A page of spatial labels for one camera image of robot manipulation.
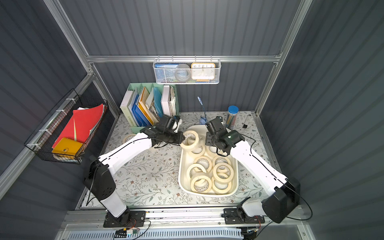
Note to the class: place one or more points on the floral patterned table mat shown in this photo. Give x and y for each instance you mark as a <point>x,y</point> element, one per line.
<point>151,179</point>

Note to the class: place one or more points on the white binder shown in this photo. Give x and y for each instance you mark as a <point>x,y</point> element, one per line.
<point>165,100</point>

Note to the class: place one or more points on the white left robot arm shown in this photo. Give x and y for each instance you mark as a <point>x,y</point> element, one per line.
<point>99,174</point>

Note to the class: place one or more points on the grey tape roll in basket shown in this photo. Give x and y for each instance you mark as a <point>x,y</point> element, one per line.
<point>182,73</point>

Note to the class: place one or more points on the cream book with black lettering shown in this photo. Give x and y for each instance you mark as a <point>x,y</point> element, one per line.
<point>126,109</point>

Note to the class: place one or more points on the yellow wallet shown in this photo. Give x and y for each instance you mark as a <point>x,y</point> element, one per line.
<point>67,147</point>

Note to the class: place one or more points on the white plastic storage box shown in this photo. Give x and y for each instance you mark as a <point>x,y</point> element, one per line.
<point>187,160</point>

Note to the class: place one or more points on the white slotted cable duct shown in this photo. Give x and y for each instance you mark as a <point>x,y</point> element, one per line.
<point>161,234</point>

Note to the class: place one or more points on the blue folder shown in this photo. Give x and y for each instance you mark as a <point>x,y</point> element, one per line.
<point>139,117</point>

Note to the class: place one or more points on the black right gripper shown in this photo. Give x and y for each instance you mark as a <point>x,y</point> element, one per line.
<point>210,139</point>

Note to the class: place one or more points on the blue box in basket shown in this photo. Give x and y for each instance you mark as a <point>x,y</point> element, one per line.
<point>165,73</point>

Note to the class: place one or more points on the white wire wall basket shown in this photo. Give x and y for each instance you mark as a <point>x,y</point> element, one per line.
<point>189,61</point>

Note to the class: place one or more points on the red paper folder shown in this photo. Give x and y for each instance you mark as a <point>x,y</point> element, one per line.
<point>82,124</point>

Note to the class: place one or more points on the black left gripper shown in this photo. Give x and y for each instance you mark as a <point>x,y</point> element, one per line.
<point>175,137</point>

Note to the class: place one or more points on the yellow white alarm clock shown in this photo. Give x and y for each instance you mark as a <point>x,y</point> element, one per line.
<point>203,71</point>

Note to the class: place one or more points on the cream masking tape roll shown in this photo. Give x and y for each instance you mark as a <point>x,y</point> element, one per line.
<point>191,140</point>
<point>206,162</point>
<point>223,173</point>
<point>127,138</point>
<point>193,169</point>
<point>197,151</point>
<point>219,159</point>
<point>201,184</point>
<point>220,188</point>

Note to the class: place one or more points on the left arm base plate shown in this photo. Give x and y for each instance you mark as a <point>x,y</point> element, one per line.
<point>126,220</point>

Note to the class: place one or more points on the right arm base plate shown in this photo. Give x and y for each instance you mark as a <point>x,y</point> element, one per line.
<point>236,216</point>

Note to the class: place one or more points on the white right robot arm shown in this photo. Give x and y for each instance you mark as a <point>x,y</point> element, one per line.
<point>283,194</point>

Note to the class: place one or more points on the clear tube of coloured pencils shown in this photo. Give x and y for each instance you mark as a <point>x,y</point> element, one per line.
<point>231,116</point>

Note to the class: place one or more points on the black wire side basket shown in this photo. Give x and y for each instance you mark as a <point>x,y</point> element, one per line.
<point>41,141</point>

